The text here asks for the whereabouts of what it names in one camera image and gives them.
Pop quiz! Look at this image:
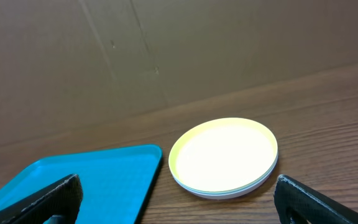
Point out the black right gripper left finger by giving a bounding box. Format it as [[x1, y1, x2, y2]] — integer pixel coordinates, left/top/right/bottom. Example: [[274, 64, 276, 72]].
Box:
[[0, 174, 83, 224]]

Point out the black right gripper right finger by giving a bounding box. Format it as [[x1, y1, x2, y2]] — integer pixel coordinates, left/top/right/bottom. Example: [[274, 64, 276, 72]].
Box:
[[273, 174, 358, 224]]

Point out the yellow plate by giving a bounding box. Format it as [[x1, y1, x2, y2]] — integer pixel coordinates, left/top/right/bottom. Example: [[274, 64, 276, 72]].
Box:
[[168, 118, 278, 199]]

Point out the teal plastic tray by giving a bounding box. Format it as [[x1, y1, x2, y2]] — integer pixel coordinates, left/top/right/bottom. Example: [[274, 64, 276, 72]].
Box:
[[0, 144, 162, 224]]

